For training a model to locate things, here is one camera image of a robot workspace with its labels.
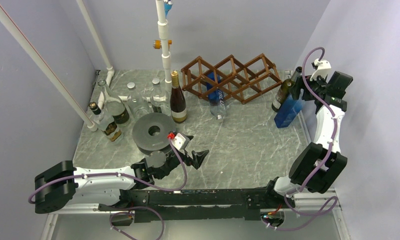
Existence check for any tall clear glass bottle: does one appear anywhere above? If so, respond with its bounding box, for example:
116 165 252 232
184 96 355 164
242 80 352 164
98 79 130 126

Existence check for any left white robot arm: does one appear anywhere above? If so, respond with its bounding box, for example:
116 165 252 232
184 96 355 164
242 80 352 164
28 132 209 214

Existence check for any orange pipe clamp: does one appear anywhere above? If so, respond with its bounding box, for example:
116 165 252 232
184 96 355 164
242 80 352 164
153 39 173 50

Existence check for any white pvc pipe frame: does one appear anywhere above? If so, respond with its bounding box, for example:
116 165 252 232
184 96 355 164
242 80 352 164
0 0 176 132

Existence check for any gold capped dark bottle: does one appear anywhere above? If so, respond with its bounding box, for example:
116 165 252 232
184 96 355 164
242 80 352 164
170 71 187 123

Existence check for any clear bottle silver cap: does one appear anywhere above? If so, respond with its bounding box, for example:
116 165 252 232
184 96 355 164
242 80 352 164
127 82 150 120

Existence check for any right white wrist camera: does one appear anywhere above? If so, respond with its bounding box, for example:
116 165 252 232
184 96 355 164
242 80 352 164
310 58 332 81

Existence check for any black round spool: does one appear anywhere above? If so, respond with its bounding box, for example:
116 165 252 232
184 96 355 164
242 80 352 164
132 112 176 155

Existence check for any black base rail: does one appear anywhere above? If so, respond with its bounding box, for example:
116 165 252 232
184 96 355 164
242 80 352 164
98 187 295 223

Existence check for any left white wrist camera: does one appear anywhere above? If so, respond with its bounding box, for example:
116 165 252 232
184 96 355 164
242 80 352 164
168 132 190 151

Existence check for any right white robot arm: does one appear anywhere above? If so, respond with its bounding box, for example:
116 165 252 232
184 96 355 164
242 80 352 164
263 67 353 208

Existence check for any short clear glass bottle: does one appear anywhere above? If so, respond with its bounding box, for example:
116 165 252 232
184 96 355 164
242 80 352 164
150 78 171 116

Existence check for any dark green wine bottle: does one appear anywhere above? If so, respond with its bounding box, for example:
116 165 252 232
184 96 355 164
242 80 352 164
271 66 302 112

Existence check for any blue square bottle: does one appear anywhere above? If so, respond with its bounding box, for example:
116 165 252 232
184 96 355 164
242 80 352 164
208 88 226 121
274 91 304 129

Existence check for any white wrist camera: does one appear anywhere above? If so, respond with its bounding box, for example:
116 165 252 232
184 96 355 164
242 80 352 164
168 132 190 151
310 58 332 81

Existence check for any brown wooden wine rack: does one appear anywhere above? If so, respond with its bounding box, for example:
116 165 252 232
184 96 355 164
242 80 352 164
181 53 282 105

